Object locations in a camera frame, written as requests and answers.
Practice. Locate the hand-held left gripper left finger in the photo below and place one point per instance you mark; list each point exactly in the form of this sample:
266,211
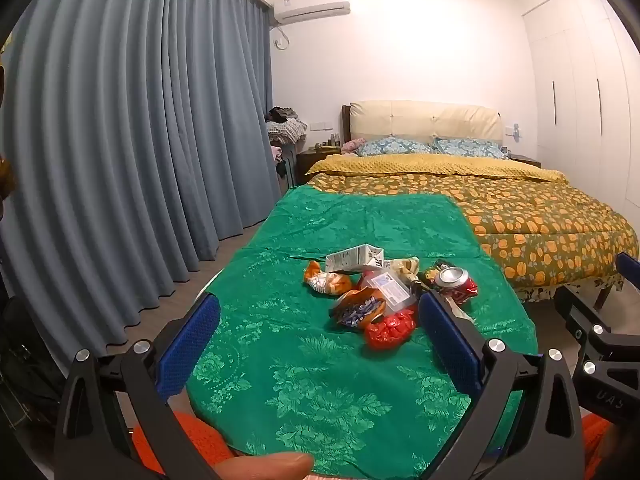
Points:
190,345

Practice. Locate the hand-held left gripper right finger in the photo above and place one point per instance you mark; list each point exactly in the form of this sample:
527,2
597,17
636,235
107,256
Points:
450,345

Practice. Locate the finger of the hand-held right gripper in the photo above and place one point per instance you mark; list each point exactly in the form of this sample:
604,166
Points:
582,317
629,267

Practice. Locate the clear plastic box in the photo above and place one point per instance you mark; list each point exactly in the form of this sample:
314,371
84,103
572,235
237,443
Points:
387,287

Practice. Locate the person's left hand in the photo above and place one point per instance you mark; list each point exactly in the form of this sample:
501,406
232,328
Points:
265,466

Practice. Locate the red snack wrapper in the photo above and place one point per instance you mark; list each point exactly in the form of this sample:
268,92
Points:
390,330

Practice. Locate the red drink can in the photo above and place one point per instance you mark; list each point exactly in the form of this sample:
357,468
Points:
455,282

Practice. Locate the beige crumpled wrapper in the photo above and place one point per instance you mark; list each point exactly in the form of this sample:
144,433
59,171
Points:
405,267

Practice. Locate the blue orange snack bag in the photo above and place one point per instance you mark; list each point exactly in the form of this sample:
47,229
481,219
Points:
357,310

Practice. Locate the orange floral quilt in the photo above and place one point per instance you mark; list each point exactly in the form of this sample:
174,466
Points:
540,220

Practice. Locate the white milk carton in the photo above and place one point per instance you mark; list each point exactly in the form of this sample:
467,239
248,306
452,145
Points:
357,256

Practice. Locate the green floral tablecloth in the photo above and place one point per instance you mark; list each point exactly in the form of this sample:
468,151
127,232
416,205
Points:
320,385

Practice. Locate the orange white snack wrapper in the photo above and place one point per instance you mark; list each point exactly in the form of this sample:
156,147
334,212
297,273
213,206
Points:
327,282

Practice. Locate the dark wooden nightstand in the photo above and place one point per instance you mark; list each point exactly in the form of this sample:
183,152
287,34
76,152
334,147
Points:
526,161
317,162

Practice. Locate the black bag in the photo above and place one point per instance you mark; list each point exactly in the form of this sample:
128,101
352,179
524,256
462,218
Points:
27,360

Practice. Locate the yellow blanket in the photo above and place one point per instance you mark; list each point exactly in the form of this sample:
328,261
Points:
425,165

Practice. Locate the white wardrobe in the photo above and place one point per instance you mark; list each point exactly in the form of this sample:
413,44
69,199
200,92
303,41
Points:
575,85

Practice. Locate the blue patterned pillow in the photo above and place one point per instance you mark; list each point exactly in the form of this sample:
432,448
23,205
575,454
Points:
470,149
392,147

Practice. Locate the grey blue curtain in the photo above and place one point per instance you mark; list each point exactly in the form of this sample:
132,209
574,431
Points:
125,135

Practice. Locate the pink cloth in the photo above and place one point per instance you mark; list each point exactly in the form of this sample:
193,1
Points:
351,146

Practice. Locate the cream padded headboard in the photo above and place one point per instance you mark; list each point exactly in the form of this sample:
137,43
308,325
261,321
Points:
425,120

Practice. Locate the pile of clothes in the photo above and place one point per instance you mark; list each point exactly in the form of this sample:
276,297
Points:
285,125

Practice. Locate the white air conditioner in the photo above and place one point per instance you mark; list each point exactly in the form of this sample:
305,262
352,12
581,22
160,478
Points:
312,5

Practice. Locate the wall socket with plug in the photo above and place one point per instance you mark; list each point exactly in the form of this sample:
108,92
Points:
514,131

